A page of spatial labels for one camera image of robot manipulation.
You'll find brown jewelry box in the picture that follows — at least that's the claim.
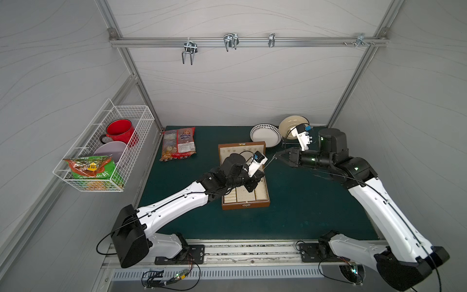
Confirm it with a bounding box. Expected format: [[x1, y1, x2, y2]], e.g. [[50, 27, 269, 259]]
[[218, 141, 271, 210]]

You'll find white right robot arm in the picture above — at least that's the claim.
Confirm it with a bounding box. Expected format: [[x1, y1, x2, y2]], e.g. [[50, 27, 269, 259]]
[[276, 124, 450, 292]]

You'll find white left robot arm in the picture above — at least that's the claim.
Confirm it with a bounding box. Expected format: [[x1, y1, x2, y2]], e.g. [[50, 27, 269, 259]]
[[110, 152, 268, 268]]

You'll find cream speckled plate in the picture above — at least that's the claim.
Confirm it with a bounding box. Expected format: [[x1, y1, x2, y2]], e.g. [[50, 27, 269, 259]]
[[278, 115, 310, 140]]

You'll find white bowl diamond pattern rim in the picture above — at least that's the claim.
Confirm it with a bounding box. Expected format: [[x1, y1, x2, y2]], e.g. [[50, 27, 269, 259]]
[[249, 124, 282, 148]]

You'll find red snack bag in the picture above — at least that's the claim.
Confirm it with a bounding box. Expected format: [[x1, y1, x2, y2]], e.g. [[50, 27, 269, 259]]
[[160, 127, 197, 162]]

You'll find red enamel mug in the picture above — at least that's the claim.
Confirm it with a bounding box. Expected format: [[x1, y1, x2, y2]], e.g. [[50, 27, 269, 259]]
[[99, 119, 139, 147]]

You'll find white plate in basket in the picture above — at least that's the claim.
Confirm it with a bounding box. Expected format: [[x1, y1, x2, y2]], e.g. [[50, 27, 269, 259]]
[[93, 141, 126, 164]]

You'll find green snack bag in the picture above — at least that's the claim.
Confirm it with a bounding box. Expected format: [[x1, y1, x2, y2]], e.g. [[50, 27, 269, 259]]
[[63, 155, 125, 192]]

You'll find metal double hook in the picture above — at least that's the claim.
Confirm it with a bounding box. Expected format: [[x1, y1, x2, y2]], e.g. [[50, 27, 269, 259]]
[[181, 40, 198, 65]]

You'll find metal loop hook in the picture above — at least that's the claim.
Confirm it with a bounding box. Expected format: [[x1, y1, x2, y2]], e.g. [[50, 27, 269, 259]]
[[223, 33, 240, 52]]

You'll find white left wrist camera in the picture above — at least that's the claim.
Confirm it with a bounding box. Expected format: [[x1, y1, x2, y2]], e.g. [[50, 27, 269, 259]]
[[248, 151, 268, 177]]

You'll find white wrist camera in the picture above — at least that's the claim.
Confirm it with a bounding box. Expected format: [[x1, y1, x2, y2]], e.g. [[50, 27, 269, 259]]
[[248, 151, 268, 177], [291, 124, 313, 151]]

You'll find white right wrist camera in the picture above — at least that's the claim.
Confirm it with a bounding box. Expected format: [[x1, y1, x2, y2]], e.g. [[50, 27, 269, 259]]
[[291, 124, 313, 151]]

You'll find chrome wire plate stand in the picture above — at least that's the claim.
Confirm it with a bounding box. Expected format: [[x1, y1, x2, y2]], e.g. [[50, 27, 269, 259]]
[[281, 136, 300, 148]]

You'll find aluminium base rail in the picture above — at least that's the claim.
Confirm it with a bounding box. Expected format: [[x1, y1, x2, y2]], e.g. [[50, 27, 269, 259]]
[[100, 240, 375, 281]]

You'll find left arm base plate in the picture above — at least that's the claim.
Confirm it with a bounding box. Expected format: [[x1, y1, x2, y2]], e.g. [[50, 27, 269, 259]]
[[154, 245, 205, 265]]

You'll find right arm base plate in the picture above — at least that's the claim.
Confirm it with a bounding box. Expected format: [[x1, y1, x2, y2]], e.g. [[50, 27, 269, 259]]
[[295, 240, 339, 264]]

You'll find electronics board with wires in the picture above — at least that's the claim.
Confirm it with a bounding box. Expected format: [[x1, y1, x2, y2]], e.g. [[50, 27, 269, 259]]
[[141, 269, 201, 292]]

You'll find white wire wall basket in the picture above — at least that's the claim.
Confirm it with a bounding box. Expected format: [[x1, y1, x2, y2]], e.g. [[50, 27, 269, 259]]
[[53, 100, 154, 192]]

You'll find aluminium horizontal rail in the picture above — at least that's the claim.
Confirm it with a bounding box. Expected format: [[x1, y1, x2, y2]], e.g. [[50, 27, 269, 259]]
[[109, 36, 390, 49]]

